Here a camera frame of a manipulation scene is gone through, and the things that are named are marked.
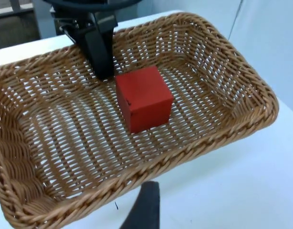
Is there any pale brown wicker basket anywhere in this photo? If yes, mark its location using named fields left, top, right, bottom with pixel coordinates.
left=0, top=12, right=280, bottom=229

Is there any red cube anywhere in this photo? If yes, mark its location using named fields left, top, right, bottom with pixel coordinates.
left=115, top=66, right=174, bottom=134

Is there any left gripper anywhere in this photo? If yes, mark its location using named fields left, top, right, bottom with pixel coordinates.
left=50, top=4, right=119, bottom=81

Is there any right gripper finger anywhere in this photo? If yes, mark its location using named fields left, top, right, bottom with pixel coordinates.
left=119, top=180, right=161, bottom=229

